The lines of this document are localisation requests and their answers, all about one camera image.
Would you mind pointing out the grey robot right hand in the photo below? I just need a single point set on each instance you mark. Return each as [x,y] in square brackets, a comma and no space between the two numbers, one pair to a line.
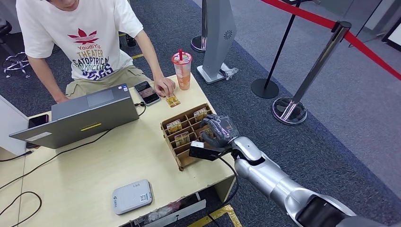
[224,130]

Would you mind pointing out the brown cardboard card organizer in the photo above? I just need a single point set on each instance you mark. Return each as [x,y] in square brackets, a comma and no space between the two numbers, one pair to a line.
[184,161]

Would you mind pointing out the gold ID card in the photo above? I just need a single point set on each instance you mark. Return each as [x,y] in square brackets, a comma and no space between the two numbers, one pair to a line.
[173,101]

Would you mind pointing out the person's right forearm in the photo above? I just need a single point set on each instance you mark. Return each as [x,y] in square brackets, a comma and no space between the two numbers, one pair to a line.
[45,78]

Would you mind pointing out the person's left forearm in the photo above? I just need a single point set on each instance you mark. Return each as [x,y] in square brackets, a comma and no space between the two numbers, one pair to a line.
[150,55]

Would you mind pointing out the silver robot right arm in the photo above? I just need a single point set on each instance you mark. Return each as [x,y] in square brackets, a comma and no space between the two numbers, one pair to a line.
[269,178]

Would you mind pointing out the person's left hand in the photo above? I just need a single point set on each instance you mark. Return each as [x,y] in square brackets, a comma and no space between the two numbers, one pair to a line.
[164,85]

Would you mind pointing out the grey card reader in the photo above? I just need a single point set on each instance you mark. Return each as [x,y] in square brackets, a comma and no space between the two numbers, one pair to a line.
[131,197]

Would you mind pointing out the person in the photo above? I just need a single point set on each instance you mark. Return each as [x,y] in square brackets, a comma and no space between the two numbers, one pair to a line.
[62,28]

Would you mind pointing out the clear plastic bag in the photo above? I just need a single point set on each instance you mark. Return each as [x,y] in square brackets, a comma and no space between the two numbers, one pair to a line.
[229,72]

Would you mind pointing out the orange bubble tea cup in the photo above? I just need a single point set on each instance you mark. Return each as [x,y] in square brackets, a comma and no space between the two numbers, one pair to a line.
[183,75]

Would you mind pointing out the black smartphone lit screen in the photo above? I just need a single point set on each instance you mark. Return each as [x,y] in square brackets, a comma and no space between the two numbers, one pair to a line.
[146,93]

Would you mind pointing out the red straw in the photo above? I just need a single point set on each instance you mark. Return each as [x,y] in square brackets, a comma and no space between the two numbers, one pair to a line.
[180,55]

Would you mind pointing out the white bar under desk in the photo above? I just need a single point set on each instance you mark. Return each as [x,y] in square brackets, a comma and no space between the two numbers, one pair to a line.
[188,211]

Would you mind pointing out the chrome stanchion behind kiosk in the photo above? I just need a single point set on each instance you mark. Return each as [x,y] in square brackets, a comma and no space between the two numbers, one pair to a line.
[197,44]

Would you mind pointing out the grey kiosk stand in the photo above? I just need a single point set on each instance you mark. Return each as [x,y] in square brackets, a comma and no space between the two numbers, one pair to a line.
[219,31]

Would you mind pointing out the black wheeled stand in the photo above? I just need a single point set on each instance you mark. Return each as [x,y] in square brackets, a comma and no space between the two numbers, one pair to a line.
[131,40]

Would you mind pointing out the grey laptop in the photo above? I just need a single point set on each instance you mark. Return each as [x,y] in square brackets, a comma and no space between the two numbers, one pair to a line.
[94,119]

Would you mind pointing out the red barrier belt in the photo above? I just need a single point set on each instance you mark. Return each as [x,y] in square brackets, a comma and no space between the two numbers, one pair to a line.
[313,17]

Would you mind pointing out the black phone dark screen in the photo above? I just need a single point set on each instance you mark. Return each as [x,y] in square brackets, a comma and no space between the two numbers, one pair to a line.
[38,120]

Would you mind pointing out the black framed board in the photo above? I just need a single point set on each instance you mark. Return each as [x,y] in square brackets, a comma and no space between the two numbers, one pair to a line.
[396,37]

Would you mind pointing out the white cabinet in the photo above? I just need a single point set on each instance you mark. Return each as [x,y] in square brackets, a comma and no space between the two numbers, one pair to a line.
[11,125]

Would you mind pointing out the office chair chrome base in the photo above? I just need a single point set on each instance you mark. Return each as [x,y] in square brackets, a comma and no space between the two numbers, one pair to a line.
[15,64]

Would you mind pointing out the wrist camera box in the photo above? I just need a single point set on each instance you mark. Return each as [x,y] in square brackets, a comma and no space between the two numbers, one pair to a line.
[203,153]

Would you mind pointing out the black stanchion post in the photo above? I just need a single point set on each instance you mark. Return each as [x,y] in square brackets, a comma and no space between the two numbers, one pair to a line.
[264,88]

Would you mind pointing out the chrome stanchion post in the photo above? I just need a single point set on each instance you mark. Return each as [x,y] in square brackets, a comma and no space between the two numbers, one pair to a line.
[313,72]

